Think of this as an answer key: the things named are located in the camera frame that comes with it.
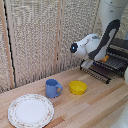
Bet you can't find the yellow bowl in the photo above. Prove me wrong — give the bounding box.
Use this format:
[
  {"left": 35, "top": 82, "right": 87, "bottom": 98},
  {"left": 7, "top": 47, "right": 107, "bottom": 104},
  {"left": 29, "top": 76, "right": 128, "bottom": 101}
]
[{"left": 68, "top": 79, "right": 89, "bottom": 96}]

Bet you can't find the white floral rim plate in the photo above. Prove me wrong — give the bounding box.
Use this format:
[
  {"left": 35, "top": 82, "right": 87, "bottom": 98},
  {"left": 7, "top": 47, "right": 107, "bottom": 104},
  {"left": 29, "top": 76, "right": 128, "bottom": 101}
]
[{"left": 7, "top": 93, "right": 55, "bottom": 128}]

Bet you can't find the black dish rack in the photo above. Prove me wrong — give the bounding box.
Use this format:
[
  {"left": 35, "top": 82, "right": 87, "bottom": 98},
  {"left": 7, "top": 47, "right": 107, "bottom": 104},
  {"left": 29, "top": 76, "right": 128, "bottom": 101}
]
[{"left": 88, "top": 36, "right": 128, "bottom": 80}]

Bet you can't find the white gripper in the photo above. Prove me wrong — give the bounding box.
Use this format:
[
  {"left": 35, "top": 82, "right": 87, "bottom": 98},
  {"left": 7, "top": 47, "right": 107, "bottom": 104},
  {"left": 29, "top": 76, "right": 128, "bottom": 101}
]
[{"left": 80, "top": 59, "right": 96, "bottom": 70}]

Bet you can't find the wooden screen frame post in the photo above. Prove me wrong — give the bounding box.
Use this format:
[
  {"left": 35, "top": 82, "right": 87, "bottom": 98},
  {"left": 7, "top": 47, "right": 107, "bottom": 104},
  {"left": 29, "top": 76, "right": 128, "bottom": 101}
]
[
  {"left": 0, "top": 0, "right": 16, "bottom": 90},
  {"left": 54, "top": 0, "right": 67, "bottom": 73}
]

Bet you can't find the blue mug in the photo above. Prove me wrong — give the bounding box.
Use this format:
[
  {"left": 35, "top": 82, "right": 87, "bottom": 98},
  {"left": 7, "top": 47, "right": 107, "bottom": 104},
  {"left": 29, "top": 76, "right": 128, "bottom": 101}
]
[{"left": 44, "top": 78, "right": 64, "bottom": 99}]

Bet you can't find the metal oven rack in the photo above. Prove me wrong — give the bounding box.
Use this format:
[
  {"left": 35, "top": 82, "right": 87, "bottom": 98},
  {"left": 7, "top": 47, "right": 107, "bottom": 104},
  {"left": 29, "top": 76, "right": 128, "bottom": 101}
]
[{"left": 93, "top": 50, "right": 128, "bottom": 73}]

